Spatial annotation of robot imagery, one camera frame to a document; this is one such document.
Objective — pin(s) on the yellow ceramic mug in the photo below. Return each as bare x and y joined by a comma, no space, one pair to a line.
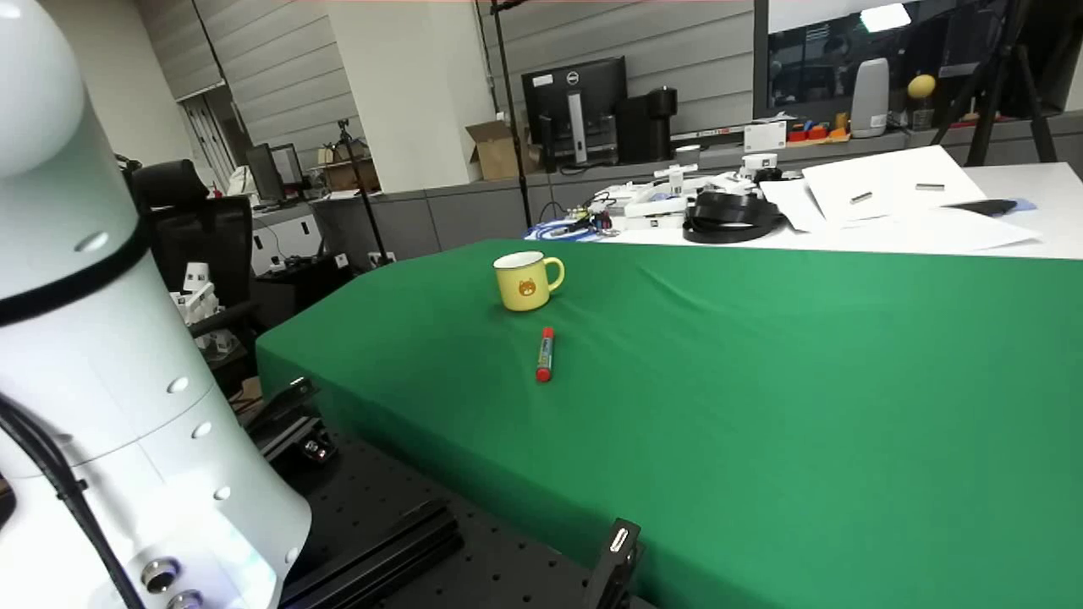
528,279

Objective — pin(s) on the red capped marker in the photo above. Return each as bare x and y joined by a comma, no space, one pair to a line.
545,356

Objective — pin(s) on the cardboard box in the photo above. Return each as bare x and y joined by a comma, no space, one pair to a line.
497,150

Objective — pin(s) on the black computer monitor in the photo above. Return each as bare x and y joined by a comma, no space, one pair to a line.
573,111

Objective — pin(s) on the black desktop computer box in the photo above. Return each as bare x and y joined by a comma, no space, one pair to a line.
643,126

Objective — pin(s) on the green table cloth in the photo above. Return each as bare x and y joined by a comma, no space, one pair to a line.
788,426

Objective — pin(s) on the black office chair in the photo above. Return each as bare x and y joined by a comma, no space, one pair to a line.
202,249

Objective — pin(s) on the white speaker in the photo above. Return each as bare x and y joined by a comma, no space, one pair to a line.
871,98

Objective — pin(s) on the white papers on table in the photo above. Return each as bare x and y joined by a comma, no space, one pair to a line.
891,202

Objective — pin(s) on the yellow ball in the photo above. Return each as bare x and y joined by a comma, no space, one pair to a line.
923,85

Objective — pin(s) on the black tripod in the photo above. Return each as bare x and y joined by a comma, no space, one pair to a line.
982,77

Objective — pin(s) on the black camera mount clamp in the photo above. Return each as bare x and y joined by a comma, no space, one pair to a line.
610,583

